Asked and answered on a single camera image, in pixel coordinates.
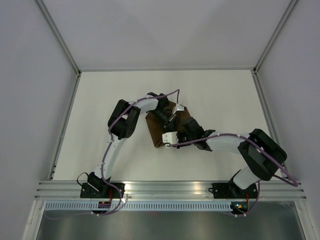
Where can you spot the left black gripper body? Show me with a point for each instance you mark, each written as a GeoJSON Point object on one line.
{"type": "Point", "coordinates": [166, 121]}

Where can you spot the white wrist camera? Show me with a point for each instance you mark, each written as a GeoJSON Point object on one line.
{"type": "Point", "coordinates": [170, 138]}
{"type": "Point", "coordinates": [178, 108]}

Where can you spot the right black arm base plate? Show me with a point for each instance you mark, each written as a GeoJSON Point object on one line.
{"type": "Point", "coordinates": [223, 190]}

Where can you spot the left aluminium frame post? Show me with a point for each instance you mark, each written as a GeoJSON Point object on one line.
{"type": "Point", "coordinates": [57, 35]}

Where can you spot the brown cloth napkin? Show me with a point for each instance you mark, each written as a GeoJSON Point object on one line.
{"type": "Point", "coordinates": [155, 128]}

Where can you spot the aluminium front rail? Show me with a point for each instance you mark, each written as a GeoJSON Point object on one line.
{"type": "Point", "coordinates": [274, 190]}

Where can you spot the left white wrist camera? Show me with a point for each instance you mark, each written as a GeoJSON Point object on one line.
{"type": "Point", "coordinates": [178, 108]}

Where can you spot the aluminium frame post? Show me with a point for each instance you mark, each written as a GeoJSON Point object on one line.
{"type": "Point", "coordinates": [275, 34]}
{"type": "Point", "coordinates": [57, 35]}

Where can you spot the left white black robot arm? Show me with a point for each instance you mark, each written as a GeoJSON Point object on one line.
{"type": "Point", "coordinates": [121, 125]}

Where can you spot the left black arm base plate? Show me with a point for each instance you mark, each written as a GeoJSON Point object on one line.
{"type": "Point", "coordinates": [116, 190]}

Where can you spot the white slotted cable duct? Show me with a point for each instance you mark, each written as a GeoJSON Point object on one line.
{"type": "Point", "coordinates": [218, 206]}

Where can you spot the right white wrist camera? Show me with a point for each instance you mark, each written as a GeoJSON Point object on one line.
{"type": "Point", "coordinates": [170, 138]}

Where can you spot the right aluminium side rail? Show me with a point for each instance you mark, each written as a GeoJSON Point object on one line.
{"type": "Point", "coordinates": [265, 108]}

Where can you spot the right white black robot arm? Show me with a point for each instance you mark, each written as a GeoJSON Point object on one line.
{"type": "Point", "coordinates": [255, 148]}

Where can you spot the right aluminium frame post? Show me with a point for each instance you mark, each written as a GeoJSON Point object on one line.
{"type": "Point", "coordinates": [275, 34]}

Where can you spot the left aluminium side rail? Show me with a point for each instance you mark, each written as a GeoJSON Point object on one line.
{"type": "Point", "coordinates": [61, 136]}

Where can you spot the aluminium side rail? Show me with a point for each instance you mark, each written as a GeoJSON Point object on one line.
{"type": "Point", "coordinates": [265, 108]}
{"type": "Point", "coordinates": [61, 136]}

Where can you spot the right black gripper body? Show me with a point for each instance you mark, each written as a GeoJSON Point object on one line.
{"type": "Point", "coordinates": [182, 135]}

